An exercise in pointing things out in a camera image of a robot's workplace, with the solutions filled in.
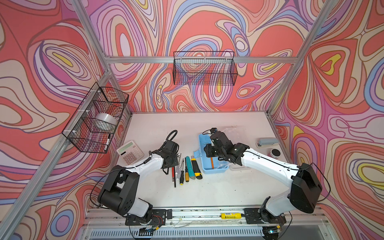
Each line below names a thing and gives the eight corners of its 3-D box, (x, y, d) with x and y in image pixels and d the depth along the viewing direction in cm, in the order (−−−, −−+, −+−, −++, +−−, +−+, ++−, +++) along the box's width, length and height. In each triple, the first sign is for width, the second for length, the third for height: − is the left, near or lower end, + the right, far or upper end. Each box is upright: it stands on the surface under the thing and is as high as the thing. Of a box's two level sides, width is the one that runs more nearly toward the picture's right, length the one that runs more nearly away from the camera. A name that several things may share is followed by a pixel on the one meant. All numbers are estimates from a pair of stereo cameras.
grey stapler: (256, 147, 102) (259, 143, 97) (255, 142, 104) (257, 137, 100) (277, 147, 102) (280, 143, 97) (274, 142, 104) (278, 137, 100)
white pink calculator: (118, 152, 99) (116, 150, 96) (133, 142, 104) (132, 139, 102) (129, 167, 92) (127, 164, 90) (145, 155, 97) (143, 152, 95)
